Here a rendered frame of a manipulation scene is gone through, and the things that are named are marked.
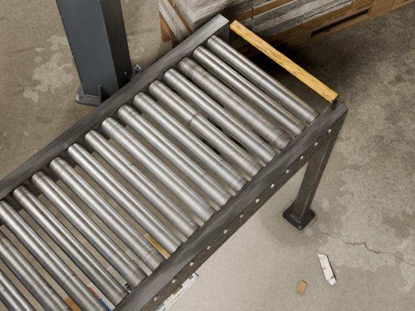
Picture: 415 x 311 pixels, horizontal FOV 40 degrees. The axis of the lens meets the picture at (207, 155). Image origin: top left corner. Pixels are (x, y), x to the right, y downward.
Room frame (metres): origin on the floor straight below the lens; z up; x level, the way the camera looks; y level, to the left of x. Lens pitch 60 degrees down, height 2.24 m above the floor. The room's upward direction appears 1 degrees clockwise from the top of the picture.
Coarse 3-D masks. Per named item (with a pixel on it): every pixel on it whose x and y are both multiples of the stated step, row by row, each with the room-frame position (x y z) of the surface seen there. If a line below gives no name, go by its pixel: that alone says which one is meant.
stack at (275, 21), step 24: (192, 0) 1.63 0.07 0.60; (216, 0) 1.67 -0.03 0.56; (240, 0) 1.72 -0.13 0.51; (264, 0) 1.78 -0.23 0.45; (312, 0) 1.91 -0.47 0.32; (336, 0) 1.97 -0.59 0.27; (384, 0) 2.13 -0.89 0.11; (168, 24) 1.87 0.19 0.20; (192, 24) 1.63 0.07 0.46; (264, 24) 1.79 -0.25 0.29; (288, 24) 1.85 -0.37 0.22; (240, 48) 1.74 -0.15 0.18; (288, 48) 1.86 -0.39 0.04
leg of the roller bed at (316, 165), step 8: (336, 136) 0.98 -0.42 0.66; (328, 144) 0.95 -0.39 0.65; (320, 152) 0.96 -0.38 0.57; (328, 152) 0.96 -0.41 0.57; (312, 160) 0.97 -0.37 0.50; (320, 160) 0.95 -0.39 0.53; (312, 168) 0.97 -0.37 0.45; (320, 168) 0.95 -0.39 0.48; (304, 176) 0.98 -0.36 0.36; (312, 176) 0.96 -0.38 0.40; (320, 176) 0.97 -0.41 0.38; (304, 184) 0.97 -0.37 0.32; (312, 184) 0.95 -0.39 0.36; (304, 192) 0.96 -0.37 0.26; (312, 192) 0.96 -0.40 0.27; (296, 200) 0.98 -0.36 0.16; (304, 200) 0.96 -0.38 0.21; (296, 208) 0.97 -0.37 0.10; (304, 208) 0.95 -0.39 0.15; (296, 216) 0.96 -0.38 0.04; (304, 216) 0.97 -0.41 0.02
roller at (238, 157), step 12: (156, 84) 1.07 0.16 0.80; (156, 96) 1.04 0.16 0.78; (168, 96) 1.02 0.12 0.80; (168, 108) 1.00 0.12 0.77; (180, 108) 0.98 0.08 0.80; (192, 108) 0.99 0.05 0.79; (192, 120) 0.94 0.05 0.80; (204, 120) 0.94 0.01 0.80; (204, 132) 0.90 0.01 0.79; (216, 132) 0.90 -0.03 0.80; (216, 144) 0.86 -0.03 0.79; (228, 144) 0.85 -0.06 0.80; (228, 156) 0.82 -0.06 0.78; (240, 156) 0.82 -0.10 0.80; (240, 168) 0.79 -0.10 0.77; (252, 168) 0.78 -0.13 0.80
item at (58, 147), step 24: (216, 24) 1.32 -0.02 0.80; (192, 48) 1.21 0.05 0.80; (144, 72) 1.11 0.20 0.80; (120, 96) 1.02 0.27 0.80; (96, 120) 0.93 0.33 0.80; (120, 120) 0.98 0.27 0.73; (48, 144) 0.85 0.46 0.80; (72, 144) 0.85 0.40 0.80; (24, 168) 0.77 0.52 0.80; (48, 168) 0.78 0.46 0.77; (0, 192) 0.69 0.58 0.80
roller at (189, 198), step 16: (112, 128) 0.90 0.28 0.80; (128, 144) 0.85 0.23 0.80; (144, 160) 0.80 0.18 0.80; (160, 160) 0.80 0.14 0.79; (160, 176) 0.75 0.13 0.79; (176, 176) 0.75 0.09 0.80; (176, 192) 0.70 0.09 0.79; (192, 192) 0.70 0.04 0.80; (192, 208) 0.65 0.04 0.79; (208, 208) 0.65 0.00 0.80
